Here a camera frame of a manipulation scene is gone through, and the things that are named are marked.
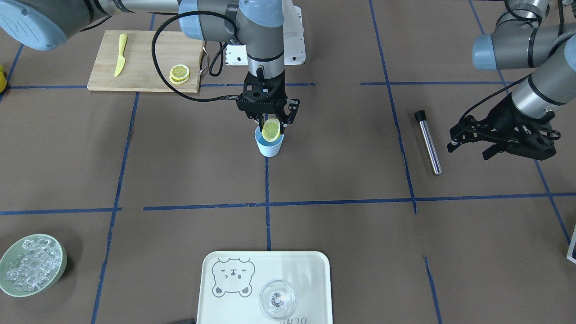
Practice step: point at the green bowl of ice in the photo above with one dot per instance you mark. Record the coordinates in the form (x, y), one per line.
(32, 265)

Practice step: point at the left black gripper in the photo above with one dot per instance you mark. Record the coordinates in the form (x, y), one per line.
(507, 118)

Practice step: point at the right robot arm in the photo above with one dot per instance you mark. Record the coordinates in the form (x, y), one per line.
(257, 24)

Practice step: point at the cream bear serving tray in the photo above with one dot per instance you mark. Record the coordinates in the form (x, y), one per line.
(232, 281)

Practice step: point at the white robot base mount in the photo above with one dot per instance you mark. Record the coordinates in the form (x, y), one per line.
(294, 43)

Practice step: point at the steel muddler black tip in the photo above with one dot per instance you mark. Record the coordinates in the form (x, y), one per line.
(421, 119)

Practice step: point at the yellow lemon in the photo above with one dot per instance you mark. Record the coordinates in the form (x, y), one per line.
(3, 80)

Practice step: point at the lemon slice stack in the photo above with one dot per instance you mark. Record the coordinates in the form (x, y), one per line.
(179, 74)

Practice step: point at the clear wine glass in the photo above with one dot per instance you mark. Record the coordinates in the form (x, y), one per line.
(278, 299)

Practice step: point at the yellow plastic knife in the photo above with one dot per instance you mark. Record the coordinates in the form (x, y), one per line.
(121, 60)

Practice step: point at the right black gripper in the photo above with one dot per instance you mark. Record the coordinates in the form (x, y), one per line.
(293, 109)

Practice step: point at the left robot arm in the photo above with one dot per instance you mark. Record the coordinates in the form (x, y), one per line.
(520, 41)

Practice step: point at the bamboo cutting board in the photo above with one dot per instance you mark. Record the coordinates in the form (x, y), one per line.
(139, 72)

